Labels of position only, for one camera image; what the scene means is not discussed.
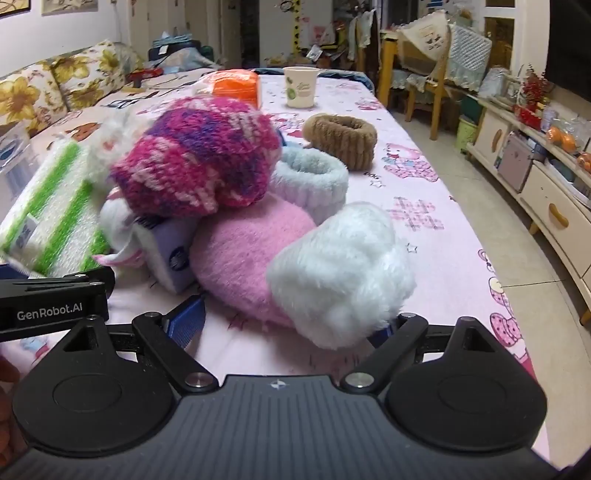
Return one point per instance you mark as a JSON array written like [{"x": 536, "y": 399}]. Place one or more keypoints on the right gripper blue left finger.
[{"x": 185, "y": 320}]

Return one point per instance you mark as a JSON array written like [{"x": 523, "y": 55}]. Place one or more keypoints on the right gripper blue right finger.
[{"x": 380, "y": 337}]

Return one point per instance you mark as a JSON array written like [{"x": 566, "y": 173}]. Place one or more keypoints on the white fluffy sock ball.
[{"x": 344, "y": 280}]

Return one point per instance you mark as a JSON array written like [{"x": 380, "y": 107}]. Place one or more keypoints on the blue white tissue pack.
[{"x": 165, "y": 245}]

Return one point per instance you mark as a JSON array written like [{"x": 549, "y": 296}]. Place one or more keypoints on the pink fuzzy sock ball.
[{"x": 232, "y": 249}]

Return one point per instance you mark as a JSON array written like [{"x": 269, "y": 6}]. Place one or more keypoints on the white pink knotted cloth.
[{"x": 116, "y": 224}]

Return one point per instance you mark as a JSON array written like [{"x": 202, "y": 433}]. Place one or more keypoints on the light blue fuzzy sock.
[{"x": 311, "y": 179}]

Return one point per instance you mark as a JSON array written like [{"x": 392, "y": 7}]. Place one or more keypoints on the magenta purple knit hat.
[{"x": 203, "y": 153}]

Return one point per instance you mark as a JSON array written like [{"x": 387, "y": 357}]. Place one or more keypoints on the green white striped towel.
[{"x": 53, "y": 228}]

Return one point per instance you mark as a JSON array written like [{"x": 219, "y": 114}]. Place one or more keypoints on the floral sofa cushion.
[{"x": 31, "y": 97}]

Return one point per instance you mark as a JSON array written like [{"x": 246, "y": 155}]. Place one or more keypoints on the green waste bin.
[{"x": 466, "y": 133}]

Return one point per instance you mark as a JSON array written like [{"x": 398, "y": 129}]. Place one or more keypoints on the cream tv cabinet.
[{"x": 506, "y": 148}]

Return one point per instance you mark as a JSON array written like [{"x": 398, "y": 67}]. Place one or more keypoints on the cartoon sofa cover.
[{"x": 138, "y": 87}]

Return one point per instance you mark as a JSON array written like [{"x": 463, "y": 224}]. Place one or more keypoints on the orange tissue package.
[{"x": 239, "y": 84}]

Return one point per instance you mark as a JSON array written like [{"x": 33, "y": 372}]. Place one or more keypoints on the white paper cup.
[{"x": 301, "y": 82}]

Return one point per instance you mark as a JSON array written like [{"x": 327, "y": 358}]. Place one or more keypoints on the wooden chair with covers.
[{"x": 445, "y": 55}]

